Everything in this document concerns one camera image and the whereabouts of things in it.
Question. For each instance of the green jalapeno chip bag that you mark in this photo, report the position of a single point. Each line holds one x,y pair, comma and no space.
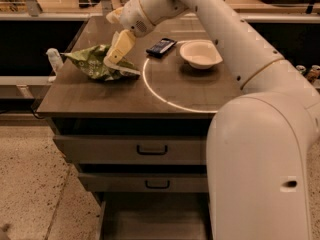
90,62

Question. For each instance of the top grey drawer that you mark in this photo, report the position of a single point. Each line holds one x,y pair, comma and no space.
143,150

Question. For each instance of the grey drawer cabinet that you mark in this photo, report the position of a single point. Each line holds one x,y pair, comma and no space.
170,98

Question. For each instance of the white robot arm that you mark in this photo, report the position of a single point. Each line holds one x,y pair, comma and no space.
257,143

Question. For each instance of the middle grey drawer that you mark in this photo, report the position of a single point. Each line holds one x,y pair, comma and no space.
121,182

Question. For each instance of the brown soda can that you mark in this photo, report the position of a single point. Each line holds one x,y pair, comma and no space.
313,74

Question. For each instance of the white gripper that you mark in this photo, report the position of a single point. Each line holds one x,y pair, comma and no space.
133,16

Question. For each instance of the white ceramic bowl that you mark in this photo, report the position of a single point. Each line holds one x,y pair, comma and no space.
200,54

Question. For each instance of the green soda can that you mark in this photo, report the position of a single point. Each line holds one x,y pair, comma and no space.
301,69

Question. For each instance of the bottom open grey drawer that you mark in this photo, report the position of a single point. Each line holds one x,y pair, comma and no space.
154,216

